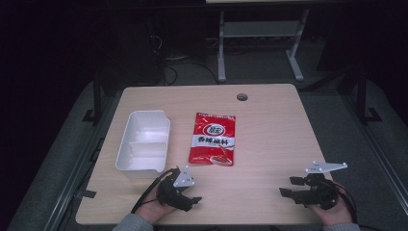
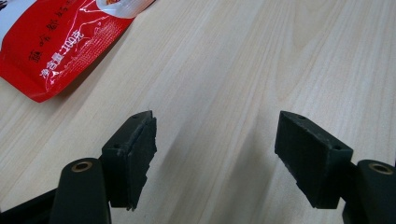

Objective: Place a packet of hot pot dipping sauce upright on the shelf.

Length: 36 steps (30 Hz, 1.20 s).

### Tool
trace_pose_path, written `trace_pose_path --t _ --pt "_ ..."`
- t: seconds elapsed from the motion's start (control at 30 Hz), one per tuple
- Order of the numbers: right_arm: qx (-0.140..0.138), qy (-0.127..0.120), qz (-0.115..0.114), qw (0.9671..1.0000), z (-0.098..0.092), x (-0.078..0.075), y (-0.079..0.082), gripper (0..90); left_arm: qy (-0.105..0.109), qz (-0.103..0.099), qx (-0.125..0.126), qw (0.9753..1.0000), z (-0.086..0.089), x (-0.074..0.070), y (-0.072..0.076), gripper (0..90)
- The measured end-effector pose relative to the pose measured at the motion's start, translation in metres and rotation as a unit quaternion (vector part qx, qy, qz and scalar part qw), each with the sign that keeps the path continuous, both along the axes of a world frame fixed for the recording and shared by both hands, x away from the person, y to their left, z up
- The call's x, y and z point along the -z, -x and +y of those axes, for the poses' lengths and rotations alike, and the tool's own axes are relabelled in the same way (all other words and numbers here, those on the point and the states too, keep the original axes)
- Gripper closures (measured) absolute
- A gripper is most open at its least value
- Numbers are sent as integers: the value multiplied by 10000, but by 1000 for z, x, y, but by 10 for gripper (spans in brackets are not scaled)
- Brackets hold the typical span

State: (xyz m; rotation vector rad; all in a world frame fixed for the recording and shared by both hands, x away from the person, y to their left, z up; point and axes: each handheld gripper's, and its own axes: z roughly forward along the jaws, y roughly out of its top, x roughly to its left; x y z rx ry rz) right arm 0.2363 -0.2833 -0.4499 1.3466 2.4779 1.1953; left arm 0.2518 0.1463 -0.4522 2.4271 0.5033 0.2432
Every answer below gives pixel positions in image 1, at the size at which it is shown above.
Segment person's left hand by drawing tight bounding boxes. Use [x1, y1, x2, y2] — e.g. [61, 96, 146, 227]
[136, 187, 178, 225]

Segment black floor cables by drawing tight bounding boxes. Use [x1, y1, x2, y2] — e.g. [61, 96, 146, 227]
[159, 56, 223, 87]

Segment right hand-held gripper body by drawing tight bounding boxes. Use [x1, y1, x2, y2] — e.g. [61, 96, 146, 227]
[303, 161, 348, 212]

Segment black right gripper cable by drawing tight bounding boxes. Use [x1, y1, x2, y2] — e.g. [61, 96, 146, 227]
[331, 181, 383, 231]

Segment white metal desk frame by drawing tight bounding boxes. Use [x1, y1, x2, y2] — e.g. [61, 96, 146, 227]
[205, 0, 312, 83]

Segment red seasoning packet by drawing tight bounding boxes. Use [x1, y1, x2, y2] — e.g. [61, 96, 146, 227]
[188, 112, 237, 167]

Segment black table edge bracket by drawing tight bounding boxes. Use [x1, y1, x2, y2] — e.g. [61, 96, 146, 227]
[74, 189, 97, 199]

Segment person's right hand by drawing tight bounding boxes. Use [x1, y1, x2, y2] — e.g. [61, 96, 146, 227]
[308, 192, 354, 226]

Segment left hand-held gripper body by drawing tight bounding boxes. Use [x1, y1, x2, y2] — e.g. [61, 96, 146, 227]
[155, 165, 197, 213]

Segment black metal stand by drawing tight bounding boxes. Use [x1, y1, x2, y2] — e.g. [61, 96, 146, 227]
[351, 65, 383, 126]
[82, 72, 104, 127]

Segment white plastic divided container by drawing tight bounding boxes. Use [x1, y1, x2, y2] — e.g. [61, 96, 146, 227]
[115, 110, 171, 179]

